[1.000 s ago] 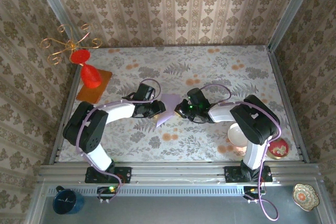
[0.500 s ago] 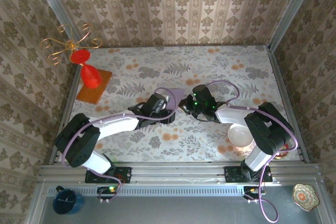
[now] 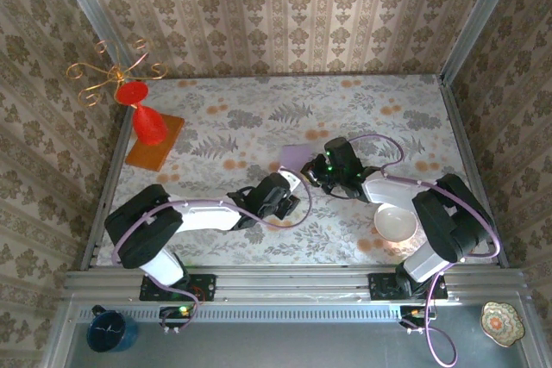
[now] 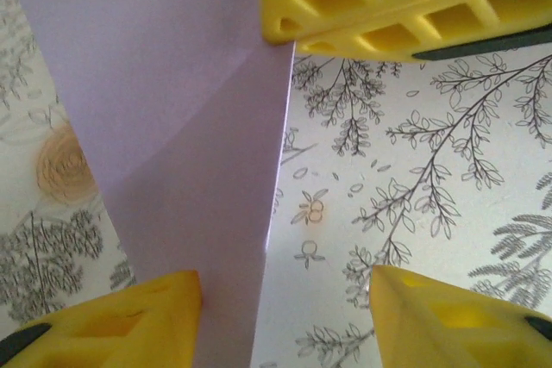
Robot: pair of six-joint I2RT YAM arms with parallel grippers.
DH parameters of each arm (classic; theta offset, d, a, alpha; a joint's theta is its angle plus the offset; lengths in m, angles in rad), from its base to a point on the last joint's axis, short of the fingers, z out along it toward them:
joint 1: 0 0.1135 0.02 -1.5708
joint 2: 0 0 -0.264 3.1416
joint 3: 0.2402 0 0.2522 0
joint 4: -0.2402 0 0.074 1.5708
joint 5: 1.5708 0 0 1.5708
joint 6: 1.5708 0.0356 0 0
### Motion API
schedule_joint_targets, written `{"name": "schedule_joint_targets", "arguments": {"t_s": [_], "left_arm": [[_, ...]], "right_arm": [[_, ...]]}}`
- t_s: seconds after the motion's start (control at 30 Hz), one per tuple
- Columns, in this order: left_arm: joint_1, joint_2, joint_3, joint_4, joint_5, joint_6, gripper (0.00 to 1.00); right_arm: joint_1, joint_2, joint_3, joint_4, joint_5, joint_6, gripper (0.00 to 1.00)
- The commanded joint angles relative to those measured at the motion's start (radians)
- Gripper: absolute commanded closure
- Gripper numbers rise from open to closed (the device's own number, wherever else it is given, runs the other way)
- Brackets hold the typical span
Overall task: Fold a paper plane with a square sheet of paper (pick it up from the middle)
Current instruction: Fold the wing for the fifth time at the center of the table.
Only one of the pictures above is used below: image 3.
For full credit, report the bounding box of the lilac cloth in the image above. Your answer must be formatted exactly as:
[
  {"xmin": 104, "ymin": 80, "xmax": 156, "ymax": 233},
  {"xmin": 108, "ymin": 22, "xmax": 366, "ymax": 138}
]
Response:
[{"xmin": 279, "ymin": 142, "xmax": 315, "ymax": 172}]

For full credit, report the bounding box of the floral patterned tablecloth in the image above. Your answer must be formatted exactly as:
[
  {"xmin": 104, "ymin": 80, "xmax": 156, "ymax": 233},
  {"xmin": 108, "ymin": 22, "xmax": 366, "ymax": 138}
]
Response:
[{"xmin": 95, "ymin": 74, "xmax": 496, "ymax": 268}]

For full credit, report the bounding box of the white ceramic bowl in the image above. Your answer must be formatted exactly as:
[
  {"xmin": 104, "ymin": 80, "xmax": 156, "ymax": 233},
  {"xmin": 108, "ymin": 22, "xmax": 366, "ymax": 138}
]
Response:
[{"xmin": 373, "ymin": 206, "xmax": 418, "ymax": 242}]

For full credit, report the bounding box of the orange wooden board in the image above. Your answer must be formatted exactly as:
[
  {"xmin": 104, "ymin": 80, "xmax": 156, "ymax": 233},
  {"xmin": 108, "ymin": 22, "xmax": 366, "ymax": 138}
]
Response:
[{"xmin": 124, "ymin": 113, "xmax": 186, "ymax": 172}]

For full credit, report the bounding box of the small black controller board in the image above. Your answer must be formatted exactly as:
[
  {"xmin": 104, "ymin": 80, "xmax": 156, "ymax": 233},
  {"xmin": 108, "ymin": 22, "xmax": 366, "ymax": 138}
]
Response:
[
  {"xmin": 398, "ymin": 305, "xmax": 437, "ymax": 335},
  {"xmin": 158, "ymin": 305, "xmax": 196, "ymax": 334}
]

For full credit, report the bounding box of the red plastic goblet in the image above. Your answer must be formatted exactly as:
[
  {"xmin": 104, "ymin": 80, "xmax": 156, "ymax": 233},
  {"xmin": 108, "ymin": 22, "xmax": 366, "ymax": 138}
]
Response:
[{"xmin": 115, "ymin": 80, "xmax": 168, "ymax": 147}]

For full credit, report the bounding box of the grey metal shelf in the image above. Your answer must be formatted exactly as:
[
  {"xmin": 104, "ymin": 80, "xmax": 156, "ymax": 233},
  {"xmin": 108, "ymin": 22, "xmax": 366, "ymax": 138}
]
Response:
[{"xmin": 45, "ymin": 298, "xmax": 547, "ymax": 368}]

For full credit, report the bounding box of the dark blue mug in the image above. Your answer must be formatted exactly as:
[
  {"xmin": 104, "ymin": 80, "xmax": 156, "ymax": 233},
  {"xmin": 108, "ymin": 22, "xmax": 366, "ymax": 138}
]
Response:
[{"xmin": 85, "ymin": 305, "xmax": 140, "ymax": 353}]

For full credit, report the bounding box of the ornate scalloped small dish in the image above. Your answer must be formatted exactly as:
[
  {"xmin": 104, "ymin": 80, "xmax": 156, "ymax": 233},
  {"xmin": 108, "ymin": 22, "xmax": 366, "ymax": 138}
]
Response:
[{"xmin": 480, "ymin": 301, "xmax": 526, "ymax": 348}]

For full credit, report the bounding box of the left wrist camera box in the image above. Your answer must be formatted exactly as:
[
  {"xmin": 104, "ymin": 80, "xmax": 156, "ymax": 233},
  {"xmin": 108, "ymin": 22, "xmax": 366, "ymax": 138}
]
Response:
[{"xmin": 257, "ymin": 171, "xmax": 304, "ymax": 216}]

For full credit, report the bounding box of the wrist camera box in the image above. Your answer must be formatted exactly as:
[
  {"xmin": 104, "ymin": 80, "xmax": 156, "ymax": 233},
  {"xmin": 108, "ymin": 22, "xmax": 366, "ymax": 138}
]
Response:
[
  {"xmin": 323, "ymin": 136, "xmax": 360, "ymax": 172},
  {"xmin": 257, "ymin": 171, "xmax": 304, "ymax": 216}
]

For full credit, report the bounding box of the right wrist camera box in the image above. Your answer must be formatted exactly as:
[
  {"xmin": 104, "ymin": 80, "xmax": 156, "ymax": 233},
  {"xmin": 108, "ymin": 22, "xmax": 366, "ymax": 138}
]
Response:
[{"xmin": 323, "ymin": 136, "xmax": 360, "ymax": 172}]

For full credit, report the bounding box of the aluminium front frame rail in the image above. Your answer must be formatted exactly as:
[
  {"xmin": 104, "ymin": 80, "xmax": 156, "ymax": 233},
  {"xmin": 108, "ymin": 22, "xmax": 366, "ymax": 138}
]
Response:
[{"xmin": 61, "ymin": 263, "xmax": 530, "ymax": 305}]

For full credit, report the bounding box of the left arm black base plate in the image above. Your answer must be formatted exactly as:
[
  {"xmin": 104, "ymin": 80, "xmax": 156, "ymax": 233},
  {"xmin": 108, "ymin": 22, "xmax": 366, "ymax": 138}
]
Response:
[{"xmin": 138, "ymin": 273, "xmax": 217, "ymax": 303}]

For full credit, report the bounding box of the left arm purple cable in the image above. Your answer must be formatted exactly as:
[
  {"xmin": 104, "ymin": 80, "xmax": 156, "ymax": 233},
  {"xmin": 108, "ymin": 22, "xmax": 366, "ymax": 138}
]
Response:
[{"xmin": 111, "ymin": 176, "xmax": 312, "ymax": 334}]

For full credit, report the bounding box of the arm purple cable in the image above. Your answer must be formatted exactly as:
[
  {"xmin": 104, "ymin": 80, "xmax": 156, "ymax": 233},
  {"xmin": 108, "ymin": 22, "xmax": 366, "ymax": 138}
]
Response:
[
  {"xmin": 111, "ymin": 176, "xmax": 312, "ymax": 334},
  {"xmin": 348, "ymin": 134, "xmax": 501, "ymax": 367}
]

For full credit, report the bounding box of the slotted grey cable duct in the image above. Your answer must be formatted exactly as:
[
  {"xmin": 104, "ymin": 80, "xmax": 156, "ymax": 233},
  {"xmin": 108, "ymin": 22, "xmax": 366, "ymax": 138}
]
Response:
[{"xmin": 77, "ymin": 305, "xmax": 432, "ymax": 321}]

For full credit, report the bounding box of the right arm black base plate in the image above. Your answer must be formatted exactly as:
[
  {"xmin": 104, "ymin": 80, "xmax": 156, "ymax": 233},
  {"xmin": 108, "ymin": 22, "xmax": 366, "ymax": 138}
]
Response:
[{"xmin": 368, "ymin": 271, "xmax": 449, "ymax": 301}]

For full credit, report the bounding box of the aluminium table side rail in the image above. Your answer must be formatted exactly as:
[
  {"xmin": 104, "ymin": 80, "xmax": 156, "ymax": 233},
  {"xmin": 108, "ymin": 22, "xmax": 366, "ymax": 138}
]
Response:
[
  {"xmin": 439, "ymin": 74, "xmax": 511, "ymax": 270},
  {"xmin": 79, "ymin": 104, "xmax": 135, "ymax": 270}
]

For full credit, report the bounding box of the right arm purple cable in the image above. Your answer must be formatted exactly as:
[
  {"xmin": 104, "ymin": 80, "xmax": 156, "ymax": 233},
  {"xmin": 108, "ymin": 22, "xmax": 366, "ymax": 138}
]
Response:
[{"xmin": 348, "ymin": 134, "xmax": 501, "ymax": 367}]

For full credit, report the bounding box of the gold wire scroll stand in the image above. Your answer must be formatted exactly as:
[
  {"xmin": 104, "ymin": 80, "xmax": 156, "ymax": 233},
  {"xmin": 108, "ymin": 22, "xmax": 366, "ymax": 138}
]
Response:
[{"xmin": 66, "ymin": 38, "xmax": 169, "ymax": 107}]

